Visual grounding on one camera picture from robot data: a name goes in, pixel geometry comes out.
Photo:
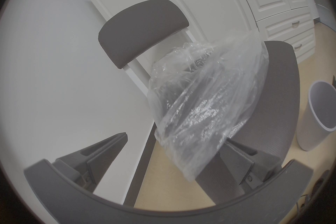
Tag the white trash bin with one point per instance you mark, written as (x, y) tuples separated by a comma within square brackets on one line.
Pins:
[(312, 125)]

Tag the clear plastic bag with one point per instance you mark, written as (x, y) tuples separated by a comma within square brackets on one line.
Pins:
[(204, 102)]

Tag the white chair grey cushions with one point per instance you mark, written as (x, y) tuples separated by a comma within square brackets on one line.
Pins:
[(141, 31)]

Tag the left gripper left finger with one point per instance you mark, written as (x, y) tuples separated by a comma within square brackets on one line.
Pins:
[(102, 157)]

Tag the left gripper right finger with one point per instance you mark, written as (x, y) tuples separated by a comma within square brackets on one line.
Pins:
[(236, 162)]

